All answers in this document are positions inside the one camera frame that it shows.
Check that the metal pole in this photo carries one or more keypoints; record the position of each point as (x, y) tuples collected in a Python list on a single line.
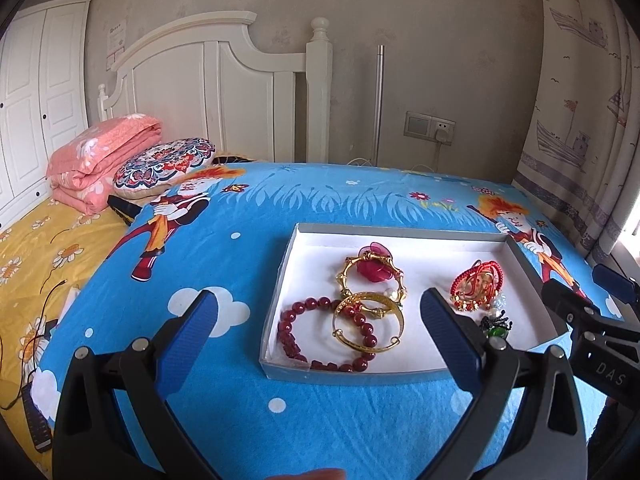
[(377, 105)]

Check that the thin gold bangle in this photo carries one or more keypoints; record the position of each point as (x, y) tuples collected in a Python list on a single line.
[(395, 342)]

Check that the ship printed curtain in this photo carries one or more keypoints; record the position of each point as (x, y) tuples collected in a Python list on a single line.
[(585, 110)]

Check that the black spider brooch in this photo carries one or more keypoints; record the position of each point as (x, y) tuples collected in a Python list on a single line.
[(495, 330)]

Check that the dark cloth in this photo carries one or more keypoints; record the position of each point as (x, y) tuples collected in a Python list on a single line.
[(124, 208)]

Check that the yellow flowered bed sheet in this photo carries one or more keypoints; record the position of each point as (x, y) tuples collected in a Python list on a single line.
[(50, 245)]

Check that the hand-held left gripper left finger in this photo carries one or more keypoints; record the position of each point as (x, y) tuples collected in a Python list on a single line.
[(187, 340)]

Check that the person's left hand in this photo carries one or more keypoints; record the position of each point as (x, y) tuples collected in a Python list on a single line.
[(310, 475)]

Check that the blue cartoon printed cloth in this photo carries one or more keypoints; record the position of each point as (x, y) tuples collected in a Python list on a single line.
[(225, 270)]

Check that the paper wall notice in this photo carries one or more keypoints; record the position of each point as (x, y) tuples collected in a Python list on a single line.
[(116, 42)]

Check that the patterned round pillow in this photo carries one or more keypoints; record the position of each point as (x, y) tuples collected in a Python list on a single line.
[(160, 162)]

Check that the wall switch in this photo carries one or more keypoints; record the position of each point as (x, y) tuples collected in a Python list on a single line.
[(416, 124)]

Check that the grey cardboard tray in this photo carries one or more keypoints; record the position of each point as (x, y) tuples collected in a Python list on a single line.
[(320, 270)]

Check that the wall socket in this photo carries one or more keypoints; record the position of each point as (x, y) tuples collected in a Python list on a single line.
[(447, 124)]

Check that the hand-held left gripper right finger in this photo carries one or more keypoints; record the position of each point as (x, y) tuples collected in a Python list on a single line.
[(450, 340)]

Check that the white wooden headboard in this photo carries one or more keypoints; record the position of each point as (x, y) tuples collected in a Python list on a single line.
[(200, 85)]

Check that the folded pink quilt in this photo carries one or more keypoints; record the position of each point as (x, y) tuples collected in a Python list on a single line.
[(100, 155)]

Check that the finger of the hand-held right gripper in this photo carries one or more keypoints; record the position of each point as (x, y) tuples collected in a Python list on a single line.
[(615, 280), (565, 300)]

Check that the white wardrobe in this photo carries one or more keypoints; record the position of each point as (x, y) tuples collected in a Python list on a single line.
[(35, 100)]

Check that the red flower ornament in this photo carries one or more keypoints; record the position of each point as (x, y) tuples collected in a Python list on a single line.
[(372, 262)]

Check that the black remote control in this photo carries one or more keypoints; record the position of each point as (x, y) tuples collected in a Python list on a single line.
[(37, 425)]

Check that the gold bamboo bangle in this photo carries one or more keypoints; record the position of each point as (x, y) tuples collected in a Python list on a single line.
[(345, 275)]

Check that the white plug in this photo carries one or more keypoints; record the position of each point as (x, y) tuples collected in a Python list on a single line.
[(443, 135)]

